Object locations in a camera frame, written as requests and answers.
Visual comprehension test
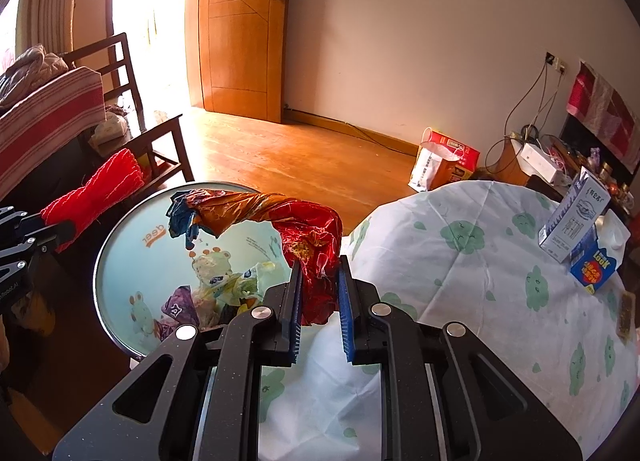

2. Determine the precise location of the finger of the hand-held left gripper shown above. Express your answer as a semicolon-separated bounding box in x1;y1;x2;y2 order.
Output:
0;206;31;234
0;221;76;262

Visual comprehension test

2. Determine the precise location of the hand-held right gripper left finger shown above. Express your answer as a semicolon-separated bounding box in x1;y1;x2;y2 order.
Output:
52;258;304;461

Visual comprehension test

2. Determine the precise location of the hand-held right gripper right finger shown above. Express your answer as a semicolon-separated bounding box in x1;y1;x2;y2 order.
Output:
338;255;583;461

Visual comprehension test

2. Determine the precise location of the red foam net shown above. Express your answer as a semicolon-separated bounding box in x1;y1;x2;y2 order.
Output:
40;148;146;254

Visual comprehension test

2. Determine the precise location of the red foil wrapper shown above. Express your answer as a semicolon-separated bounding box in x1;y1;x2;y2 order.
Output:
167;189;345;327

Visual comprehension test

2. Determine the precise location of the light green cartoon trash bin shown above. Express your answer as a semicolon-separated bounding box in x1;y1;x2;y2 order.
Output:
94;182;301;359

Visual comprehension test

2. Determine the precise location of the purple foil wrapper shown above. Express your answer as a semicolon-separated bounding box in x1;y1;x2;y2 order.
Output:
159;286;201;337

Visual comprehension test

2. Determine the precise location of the red striped blanket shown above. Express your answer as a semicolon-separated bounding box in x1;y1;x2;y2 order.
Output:
0;67;106;202

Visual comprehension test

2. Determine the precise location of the white tissue pack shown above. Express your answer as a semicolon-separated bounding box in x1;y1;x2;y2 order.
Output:
89;116;132;146

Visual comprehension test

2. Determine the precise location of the dark wooden chair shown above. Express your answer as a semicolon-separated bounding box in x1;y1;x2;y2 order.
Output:
60;32;196;192

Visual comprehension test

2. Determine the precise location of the pink grey padded cloth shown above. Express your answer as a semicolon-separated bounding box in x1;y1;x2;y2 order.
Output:
0;45;69;112

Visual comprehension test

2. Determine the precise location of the white paper bag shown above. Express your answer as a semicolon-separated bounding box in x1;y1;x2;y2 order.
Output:
407;141;463;192

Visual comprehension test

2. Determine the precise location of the red cardboard box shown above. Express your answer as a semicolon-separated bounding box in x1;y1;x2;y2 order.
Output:
425;128;481;182

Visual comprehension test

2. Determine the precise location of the small wooden cabinet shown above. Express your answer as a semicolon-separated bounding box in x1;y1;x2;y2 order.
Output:
492;138;531;186

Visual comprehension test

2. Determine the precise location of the tall white milk carton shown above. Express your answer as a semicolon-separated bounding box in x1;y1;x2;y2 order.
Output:
538;166;612;263

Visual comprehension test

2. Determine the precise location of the white flat box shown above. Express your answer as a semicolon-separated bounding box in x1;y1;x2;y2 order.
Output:
520;141;571;182

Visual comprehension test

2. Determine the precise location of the blue gable top carton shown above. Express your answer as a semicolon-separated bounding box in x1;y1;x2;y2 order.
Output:
570;209;632;294

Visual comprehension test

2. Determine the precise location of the wooden door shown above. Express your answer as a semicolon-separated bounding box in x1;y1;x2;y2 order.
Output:
187;0;292;124

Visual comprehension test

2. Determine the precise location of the brown snack packet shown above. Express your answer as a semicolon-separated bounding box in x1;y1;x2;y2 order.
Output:
616;291;637;339

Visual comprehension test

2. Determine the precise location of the dark wooden television stand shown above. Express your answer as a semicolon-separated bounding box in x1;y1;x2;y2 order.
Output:
545;141;640;222

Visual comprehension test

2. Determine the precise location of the black television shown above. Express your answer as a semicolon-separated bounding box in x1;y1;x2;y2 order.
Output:
560;113;640;176

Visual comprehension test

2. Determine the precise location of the red pink cover cloth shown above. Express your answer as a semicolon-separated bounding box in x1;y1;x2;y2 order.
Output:
566;60;640;162

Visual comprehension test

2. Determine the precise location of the black power cable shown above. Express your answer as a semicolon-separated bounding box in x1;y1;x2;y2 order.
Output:
505;63;548;142

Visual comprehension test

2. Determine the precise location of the grey power cable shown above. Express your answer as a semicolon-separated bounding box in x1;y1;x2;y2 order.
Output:
530;68;563;136

